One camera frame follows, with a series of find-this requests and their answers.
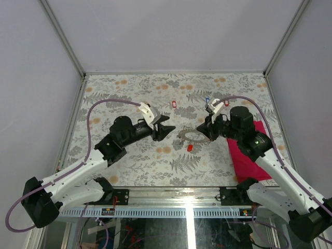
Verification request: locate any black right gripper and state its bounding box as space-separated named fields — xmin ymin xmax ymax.
xmin=196 ymin=110 xmax=241 ymax=142

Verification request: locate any large silver keyring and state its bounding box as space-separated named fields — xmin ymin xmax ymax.
xmin=177 ymin=126 xmax=210 ymax=144

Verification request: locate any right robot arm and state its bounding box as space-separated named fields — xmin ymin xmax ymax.
xmin=197 ymin=105 xmax=331 ymax=243

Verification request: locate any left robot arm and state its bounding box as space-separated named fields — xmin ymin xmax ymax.
xmin=21 ymin=115 xmax=175 ymax=228

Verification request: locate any floral table mat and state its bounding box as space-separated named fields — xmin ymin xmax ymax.
xmin=67 ymin=73 xmax=299 ymax=187

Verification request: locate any red cloth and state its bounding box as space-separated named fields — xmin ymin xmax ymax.
xmin=226 ymin=120 xmax=273 ymax=184

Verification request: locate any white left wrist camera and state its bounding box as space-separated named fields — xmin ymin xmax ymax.
xmin=139 ymin=102 xmax=161 ymax=131

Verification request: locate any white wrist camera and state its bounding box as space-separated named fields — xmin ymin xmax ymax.
xmin=205 ymin=98 xmax=224 ymax=123
xmin=139 ymin=102 xmax=161 ymax=131

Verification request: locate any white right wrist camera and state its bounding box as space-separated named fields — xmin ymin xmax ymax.
xmin=205 ymin=98 xmax=224 ymax=123

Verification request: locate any aluminium mounting rail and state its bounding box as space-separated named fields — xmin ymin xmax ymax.
xmin=62 ymin=185 xmax=319 ymax=208

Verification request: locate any grey slotted cable duct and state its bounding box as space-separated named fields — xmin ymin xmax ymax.
xmin=59 ymin=207 xmax=241 ymax=218

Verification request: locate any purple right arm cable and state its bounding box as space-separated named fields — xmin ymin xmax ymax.
xmin=212 ymin=95 xmax=332 ymax=242

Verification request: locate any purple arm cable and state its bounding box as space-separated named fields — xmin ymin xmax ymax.
xmin=5 ymin=99 xmax=142 ymax=233
xmin=212 ymin=95 xmax=332 ymax=242

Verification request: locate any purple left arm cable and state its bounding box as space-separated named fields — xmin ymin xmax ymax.
xmin=5 ymin=99 xmax=142 ymax=233

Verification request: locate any right aluminium frame post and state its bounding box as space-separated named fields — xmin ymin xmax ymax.
xmin=263 ymin=0 xmax=311 ymax=77

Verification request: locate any aluminium frame post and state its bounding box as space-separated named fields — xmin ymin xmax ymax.
xmin=263 ymin=0 xmax=311 ymax=77
xmin=38 ymin=0 xmax=86 ymax=78

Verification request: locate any left aluminium frame post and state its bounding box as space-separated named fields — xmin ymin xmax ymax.
xmin=38 ymin=0 xmax=86 ymax=78

